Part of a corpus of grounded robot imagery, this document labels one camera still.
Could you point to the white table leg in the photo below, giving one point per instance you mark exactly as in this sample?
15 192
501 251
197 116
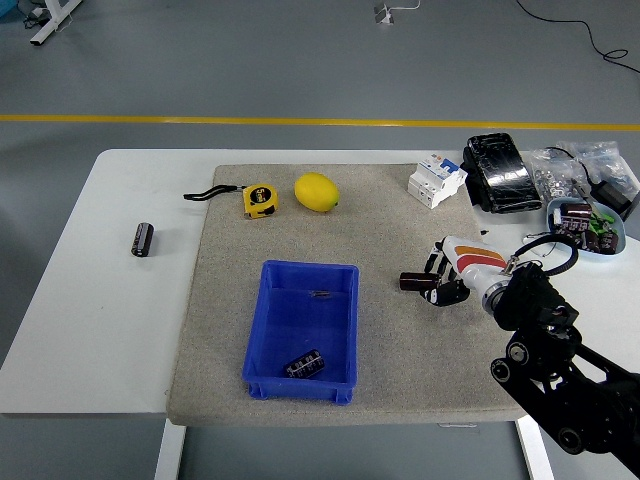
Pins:
532 460
170 450

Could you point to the yellow tape measure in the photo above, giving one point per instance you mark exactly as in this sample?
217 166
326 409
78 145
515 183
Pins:
260 200

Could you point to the black power adapter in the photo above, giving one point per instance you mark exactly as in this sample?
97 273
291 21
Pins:
612 195

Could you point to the dark brown cylindrical battery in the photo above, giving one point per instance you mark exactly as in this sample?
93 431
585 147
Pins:
412 281

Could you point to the clear plastic bag of parts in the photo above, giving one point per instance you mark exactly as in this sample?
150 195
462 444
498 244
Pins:
605 160

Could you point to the green terminal plugs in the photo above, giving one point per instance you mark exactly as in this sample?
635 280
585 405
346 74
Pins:
600 222

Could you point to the dark cylindrical battery grey stripe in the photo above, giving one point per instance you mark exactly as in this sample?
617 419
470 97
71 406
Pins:
142 240

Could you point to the grey-brown mat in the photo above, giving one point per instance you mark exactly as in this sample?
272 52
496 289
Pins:
375 240

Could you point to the white circuit breaker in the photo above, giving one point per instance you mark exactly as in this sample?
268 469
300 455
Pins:
432 182

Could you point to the white desk frame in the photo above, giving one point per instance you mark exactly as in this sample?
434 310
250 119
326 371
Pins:
52 12

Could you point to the black wrapped pack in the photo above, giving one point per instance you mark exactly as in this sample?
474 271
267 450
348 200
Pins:
500 172

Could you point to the blue plastic box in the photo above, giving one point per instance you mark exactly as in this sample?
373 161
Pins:
300 320

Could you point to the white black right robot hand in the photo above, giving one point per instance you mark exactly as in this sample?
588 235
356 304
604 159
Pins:
477 267

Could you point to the dark cylindrical battery white print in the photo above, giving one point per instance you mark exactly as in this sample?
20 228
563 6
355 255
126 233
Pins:
304 363

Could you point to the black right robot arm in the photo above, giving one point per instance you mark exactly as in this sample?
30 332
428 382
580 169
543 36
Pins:
530 305

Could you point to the large brown capacitor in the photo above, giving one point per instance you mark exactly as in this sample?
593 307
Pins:
576 208

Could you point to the yellow lemon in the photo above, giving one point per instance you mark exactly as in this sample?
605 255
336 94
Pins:
316 192

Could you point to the small brown capacitor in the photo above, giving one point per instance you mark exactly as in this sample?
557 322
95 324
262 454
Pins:
591 241
608 241

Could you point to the clear bag of nuts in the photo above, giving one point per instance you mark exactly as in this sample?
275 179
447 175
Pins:
550 180

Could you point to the light blue bowl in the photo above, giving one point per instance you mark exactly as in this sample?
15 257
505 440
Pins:
621 227

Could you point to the yellow floor tape line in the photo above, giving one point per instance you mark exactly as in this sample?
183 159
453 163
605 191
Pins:
300 121

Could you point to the brown capacitor white print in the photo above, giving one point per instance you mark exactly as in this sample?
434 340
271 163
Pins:
571 227

